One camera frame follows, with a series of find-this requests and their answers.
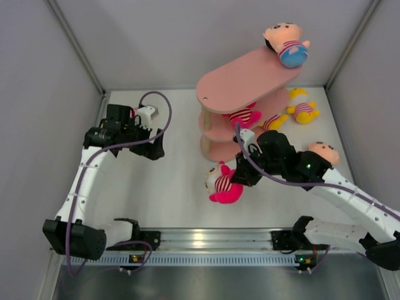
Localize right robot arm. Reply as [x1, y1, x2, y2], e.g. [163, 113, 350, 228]
[232, 124, 399, 271]

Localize slotted cable duct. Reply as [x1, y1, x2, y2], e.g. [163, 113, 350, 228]
[61, 252, 313, 267]

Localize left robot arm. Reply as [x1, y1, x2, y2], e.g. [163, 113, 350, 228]
[42, 104, 165, 260]

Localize yellow plush toy under shelf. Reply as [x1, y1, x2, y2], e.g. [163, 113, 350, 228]
[258, 114, 288, 131]

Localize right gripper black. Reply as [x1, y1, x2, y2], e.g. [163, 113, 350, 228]
[232, 146, 284, 187]

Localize yellow plush toy right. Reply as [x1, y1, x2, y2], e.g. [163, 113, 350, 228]
[286, 87, 320, 125]

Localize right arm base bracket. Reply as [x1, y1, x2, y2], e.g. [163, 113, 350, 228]
[271, 230, 312, 252]

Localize yellow plush toy far left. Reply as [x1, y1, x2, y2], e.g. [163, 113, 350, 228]
[129, 107, 138, 118]

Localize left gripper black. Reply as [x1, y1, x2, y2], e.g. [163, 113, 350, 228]
[121, 118, 164, 160]

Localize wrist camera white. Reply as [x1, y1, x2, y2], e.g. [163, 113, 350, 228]
[232, 129, 259, 152]
[134, 106, 159, 129]

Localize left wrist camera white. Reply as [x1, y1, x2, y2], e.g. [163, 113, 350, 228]
[134, 106, 159, 129]

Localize boy doll blue shorts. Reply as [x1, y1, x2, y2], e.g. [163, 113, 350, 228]
[308, 141, 340, 166]

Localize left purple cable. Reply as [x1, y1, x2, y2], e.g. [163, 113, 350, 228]
[64, 91, 172, 278]

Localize pink three-tier shelf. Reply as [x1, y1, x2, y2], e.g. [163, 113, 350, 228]
[196, 46, 302, 161]

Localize pink white panda plush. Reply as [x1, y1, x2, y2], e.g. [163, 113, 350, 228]
[223, 107, 263, 129]
[204, 161, 244, 204]

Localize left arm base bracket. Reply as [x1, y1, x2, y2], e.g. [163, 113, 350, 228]
[107, 231, 161, 251]

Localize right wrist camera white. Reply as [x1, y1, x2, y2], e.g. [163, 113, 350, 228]
[232, 129, 259, 152]

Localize aluminium mounting rail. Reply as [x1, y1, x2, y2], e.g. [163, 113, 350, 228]
[49, 227, 391, 251]

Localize boy doll on shelf top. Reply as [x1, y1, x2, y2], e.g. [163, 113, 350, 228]
[263, 22, 311, 69]

